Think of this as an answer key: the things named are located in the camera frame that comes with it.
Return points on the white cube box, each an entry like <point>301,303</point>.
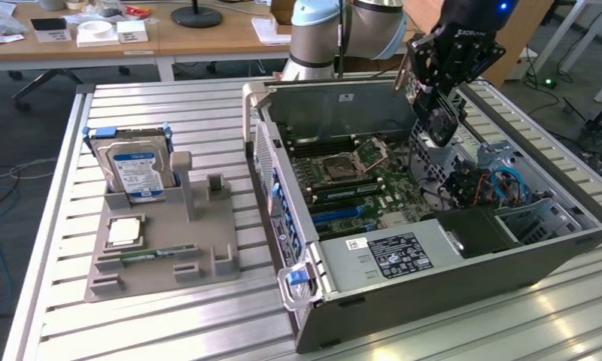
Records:
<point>131,32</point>

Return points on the beige tape roll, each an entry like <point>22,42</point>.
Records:
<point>76,3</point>

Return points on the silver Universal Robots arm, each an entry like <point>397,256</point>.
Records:
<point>326,30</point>

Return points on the black office chair base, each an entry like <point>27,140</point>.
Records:
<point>43,79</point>

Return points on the grey printed parts rack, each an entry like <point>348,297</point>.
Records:
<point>166,274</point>

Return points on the perforated silver disk bay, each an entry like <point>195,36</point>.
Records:
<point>446,173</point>

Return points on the wooden desk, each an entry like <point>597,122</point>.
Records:
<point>46,52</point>

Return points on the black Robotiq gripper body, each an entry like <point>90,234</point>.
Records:
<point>477,19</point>

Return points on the metal socket cover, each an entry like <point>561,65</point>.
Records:
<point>372,150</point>

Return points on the dark bundle on desk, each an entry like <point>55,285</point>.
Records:
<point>110,9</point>

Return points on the small red item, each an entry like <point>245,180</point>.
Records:
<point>135,13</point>

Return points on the silver CPU chip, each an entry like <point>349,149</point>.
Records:
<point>126,231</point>

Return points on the CPU socket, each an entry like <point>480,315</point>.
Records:
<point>338,171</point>

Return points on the green motherboard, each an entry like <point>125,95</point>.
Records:
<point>397,188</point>

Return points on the grey open PC case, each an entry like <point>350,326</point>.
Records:
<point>432,319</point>

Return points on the blue expansion slot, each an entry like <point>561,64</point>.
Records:
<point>338,215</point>

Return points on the green RAM stick bare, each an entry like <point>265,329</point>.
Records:
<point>158,252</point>

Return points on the grey cup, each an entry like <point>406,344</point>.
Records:
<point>52,4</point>

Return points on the wooden cabinet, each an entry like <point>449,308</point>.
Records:
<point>527,45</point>

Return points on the black Nvidia graphics card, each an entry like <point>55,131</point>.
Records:
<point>440,124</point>

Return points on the white paper label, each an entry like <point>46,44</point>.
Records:
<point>6,38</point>

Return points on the black device with green light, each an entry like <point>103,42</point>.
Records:
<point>548,82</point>

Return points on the black RAM slot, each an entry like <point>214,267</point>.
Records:
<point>324,143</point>
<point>324,151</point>
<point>324,147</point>

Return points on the white tape roll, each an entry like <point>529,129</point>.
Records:
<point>95,28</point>

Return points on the white box with black top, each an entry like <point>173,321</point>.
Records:
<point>51,30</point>

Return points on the flat white box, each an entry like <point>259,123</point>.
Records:
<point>98,41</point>

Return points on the hard disk with blue bracket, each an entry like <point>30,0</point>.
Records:
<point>133,169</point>

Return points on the black round lamp base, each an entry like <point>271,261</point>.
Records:
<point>197,18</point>

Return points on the stack of white papers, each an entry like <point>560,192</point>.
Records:
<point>271,34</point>

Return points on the brown cardboard box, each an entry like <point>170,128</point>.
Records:
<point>281,11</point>

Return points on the grey power supply unit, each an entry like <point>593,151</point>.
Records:
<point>397,255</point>

